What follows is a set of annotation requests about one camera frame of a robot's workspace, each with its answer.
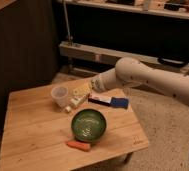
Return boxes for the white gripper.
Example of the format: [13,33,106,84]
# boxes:
[73,75,105,96]

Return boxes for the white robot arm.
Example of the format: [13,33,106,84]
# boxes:
[88,58,189,106]

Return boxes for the clear plastic cup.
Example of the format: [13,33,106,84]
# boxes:
[51,86,69,108]

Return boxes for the green bowl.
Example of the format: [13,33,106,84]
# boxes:
[71,109,107,143]

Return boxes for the orange carrot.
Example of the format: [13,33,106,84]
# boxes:
[66,140,91,151]

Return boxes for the vertical metal pole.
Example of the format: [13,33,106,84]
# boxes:
[62,0,72,44]

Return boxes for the upper shelf with clutter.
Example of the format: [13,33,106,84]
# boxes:
[57,0,189,20]

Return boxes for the metal shelf rail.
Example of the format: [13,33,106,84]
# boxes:
[59,41,189,74]

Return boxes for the black handle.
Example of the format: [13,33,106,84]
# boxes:
[157,57,188,68]

